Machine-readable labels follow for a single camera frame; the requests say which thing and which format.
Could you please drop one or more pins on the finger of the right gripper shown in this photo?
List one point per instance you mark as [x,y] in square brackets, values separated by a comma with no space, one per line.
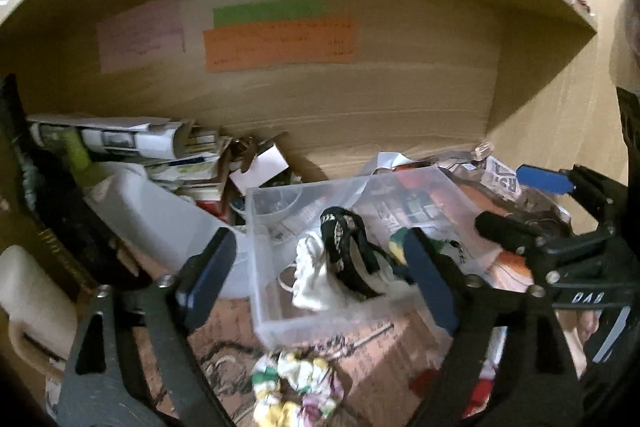
[519,232]
[545,179]

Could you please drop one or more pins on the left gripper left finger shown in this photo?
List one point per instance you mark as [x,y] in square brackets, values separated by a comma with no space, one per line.
[104,382]

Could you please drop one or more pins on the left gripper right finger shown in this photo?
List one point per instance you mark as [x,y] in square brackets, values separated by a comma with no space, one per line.
[536,382]

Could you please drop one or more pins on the yellow green sponge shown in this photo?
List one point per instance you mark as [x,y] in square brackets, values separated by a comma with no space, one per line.
[414,252]

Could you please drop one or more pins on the floral fabric scrunchie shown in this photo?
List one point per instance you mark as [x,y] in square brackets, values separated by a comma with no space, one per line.
[292,390]

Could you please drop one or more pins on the white drawstring pouch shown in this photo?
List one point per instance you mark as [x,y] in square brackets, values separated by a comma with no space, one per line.
[317,288]

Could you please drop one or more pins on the black patterned headband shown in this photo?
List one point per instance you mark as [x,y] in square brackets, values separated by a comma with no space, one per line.
[362,267]

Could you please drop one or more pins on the clear plastic storage box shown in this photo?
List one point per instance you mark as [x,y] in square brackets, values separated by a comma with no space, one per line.
[276,217]

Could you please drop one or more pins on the dark wine bottle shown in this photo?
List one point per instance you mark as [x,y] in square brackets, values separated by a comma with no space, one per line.
[29,184]

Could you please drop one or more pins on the rolled newspaper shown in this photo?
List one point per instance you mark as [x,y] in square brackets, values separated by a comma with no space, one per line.
[147,137]

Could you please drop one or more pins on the white folded card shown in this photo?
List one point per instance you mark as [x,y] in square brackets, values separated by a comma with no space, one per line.
[264,167]

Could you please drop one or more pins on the orange sticky note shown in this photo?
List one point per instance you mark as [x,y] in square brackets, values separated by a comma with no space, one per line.
[330,39]

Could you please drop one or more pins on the pink sticky note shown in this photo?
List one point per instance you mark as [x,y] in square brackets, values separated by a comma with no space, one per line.
[139,36]

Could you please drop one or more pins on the green sticky note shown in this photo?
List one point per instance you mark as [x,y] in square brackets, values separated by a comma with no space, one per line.
[267,11]

